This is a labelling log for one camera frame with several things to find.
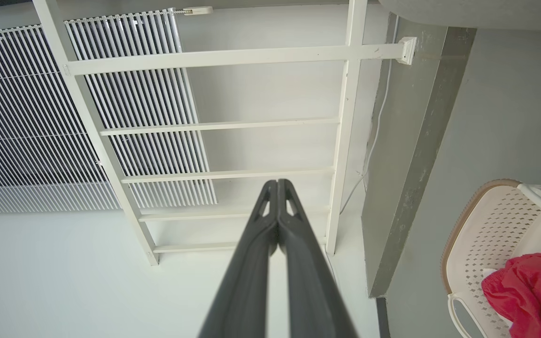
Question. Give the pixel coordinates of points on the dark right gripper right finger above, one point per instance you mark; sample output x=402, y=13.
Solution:
x=313, y=286

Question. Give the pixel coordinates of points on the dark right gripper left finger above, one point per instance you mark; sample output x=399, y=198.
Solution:
x=244, y=281

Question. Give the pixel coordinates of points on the cream perforated laundry basket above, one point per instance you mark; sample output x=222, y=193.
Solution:
x=491, y=230

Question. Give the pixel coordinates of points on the red garment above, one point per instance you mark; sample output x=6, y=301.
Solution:
x=533, y=291

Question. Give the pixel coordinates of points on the white metal railing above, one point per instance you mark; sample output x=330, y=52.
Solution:
x=233, y=57

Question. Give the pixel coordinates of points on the white louvered vent grille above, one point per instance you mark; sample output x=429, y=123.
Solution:
x=21, y=122

